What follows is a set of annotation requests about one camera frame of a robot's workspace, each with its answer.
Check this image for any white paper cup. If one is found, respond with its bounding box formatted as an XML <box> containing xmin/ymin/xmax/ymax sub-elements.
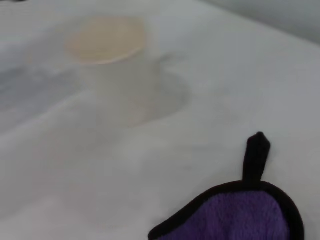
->
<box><xmin>64</xmin><ymin>15</ymin><xmax>162</xmax><ymax>127</ymax></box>

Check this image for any purple rag with black trim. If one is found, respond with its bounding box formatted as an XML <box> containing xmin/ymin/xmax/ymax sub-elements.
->
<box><xmin>147</xmin><ymin>131</ymin><xmax>306</xmax><ymax>240</ymax></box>

